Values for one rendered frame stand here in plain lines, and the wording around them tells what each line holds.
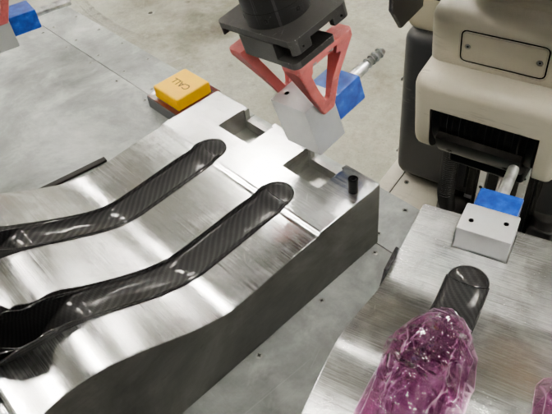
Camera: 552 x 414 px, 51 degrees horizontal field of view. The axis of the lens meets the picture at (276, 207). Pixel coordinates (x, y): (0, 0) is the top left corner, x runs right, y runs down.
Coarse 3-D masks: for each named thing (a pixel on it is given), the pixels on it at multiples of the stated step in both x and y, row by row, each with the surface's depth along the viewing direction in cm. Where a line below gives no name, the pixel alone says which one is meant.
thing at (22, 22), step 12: (60, 0) 85; (12, 12) 81; (24, 12) 81; (36, 12) 83; (48, 12) 84; (12, 24) 81; (24, 24) 82; (36, 24) 83; (0, 36) 80; (12, 36) 81; (0, 48) 81
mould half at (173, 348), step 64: (192, 128) 67; (64, 192) 61; (192, 192) 60; (320, 192) 57; (64, 256) 51; (128, 256) 54; (256, 256) 53; (320, 256) 56; (128, 320) 46; (192, 320) 48; (256, 320) 53; (0, 384) 41; (64, 384) 40; (128, 384) 44; (192, 384) 51
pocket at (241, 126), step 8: (240, 112) 68; (248, 112) 69; (232, 120) 68; (240, 120) 69; (248, 120) 69; (224, 128) 68; (232, 128) 69; (240, 128) 70; (248, 128) 70; (256, 128) 68; (264, 128) 68; (240, 136) 69; (248, 136) 69; (256, 136) 69
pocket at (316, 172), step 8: (304, 152) 62; (312, 152) 63; (296, 160) 62; (304, 160) 63; (312, 160) 63; (320, 160) 63; (288, 168) 62; (296, 168) 63; (304, 168) 64; (312, 168) 64; (320, 168) 63; (328, 168) 62; (336, 168) 62; (304, 176) 63; (312, 176) 63; (320, 176) 63; (328, 176) 63; (312, 184) 62; (320, 184) 62
